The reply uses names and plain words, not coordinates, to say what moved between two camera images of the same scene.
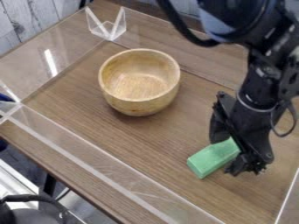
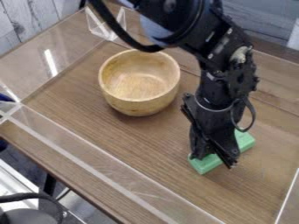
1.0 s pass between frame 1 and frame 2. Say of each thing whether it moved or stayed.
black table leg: stayed
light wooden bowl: stayed
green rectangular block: stayed
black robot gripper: moved
